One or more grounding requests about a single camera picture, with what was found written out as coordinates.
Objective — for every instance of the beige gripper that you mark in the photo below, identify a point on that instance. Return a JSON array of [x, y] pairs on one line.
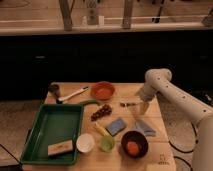
[[143, 107]]

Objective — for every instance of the metal fork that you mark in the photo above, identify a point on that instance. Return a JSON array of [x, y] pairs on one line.
[[128, 104]]

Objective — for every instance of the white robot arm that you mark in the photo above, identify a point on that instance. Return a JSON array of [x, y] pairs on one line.
[[199, 113]]

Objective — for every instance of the green plastic cup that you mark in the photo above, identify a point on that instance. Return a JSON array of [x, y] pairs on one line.
[[107, 143]]

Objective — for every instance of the white plastic cup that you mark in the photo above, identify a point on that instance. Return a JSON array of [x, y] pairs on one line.
[[85, 143]]

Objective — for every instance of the blue-grey cloth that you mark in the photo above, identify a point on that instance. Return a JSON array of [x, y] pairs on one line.
[[144, 128]]

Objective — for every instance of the blue sponge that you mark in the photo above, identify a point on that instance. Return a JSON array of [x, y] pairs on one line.
[[116, 126]]

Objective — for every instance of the bunch of dark grapes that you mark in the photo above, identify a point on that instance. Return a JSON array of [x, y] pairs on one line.
[[101, 112]]

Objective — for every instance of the dark bowl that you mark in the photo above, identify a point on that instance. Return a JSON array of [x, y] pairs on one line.
[[137, 137]]

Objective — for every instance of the orange bowl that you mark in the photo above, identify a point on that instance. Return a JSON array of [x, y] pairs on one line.
[[102, 90]]

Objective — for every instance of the orange ball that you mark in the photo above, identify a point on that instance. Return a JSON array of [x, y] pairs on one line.
[[132, 148]]

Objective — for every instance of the yellow banana toy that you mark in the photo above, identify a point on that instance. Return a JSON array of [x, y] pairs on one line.
[[101, 129]]

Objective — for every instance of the green curved vegetable toy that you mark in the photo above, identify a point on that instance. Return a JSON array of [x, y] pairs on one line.
[[88, 102]]

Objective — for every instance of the wooden block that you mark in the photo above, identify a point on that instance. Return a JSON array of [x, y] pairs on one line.
[[60, 148]]

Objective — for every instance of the green plastic tray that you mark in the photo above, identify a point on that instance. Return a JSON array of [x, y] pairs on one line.
[[54, 123]]

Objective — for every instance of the white device on shelf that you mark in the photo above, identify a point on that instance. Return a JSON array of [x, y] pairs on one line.
[[92, 11]]

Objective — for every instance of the white-handled brush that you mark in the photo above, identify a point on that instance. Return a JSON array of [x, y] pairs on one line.
[[54, 90]]

